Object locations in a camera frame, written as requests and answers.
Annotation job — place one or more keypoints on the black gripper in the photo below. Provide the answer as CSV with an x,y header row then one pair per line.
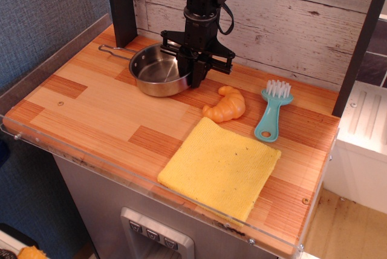
x,y
198,47

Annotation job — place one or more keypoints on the stainless steel pot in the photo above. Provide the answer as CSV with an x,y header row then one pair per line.
x,y
156,73

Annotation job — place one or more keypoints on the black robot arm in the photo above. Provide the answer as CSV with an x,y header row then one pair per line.
x,y
205,7

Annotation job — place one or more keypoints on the orange plastic croissant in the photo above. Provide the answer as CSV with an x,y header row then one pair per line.
x,y
231,106

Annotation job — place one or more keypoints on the teal scrub brush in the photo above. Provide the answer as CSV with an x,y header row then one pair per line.
x,y
276,94

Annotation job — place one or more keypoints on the yellow cloth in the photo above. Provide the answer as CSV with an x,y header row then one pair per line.
x,y
220,169

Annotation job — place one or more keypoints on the clear acrylic front guard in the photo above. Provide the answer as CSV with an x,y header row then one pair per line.
x,y
280,217

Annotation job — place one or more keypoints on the grey metal cabinet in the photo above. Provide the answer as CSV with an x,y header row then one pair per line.
x,y
100,199

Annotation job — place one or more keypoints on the silver control panel with buttons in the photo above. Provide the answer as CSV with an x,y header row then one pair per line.
x,y
148,238

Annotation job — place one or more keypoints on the white drawer unit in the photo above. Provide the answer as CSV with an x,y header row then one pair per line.
x,y
357,166

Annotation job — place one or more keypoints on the orange object bottom left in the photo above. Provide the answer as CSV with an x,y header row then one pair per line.
x,y
31,252

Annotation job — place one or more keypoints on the dark left shelf post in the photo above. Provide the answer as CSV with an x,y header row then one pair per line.
x,y
123,18

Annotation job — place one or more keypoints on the dark shelf post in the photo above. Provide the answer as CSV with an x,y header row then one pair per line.
x,y
123,18
366,32

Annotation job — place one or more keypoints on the dark right shelf post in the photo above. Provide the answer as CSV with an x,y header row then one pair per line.
x,y
366,32

